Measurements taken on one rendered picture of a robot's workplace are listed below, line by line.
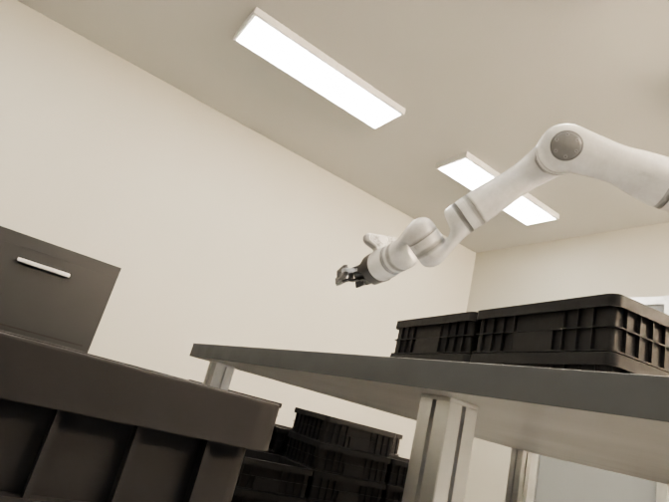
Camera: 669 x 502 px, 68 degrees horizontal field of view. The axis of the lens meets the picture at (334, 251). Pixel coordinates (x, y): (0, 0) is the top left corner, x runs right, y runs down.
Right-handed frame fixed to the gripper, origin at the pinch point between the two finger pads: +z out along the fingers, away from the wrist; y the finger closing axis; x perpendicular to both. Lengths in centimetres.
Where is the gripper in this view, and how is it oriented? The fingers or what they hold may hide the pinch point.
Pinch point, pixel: (349, 281)
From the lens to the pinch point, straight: 130.6
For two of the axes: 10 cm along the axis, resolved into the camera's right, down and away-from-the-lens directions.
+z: -4.9, 3.2, 8.1
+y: 8.7, 1.2, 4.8
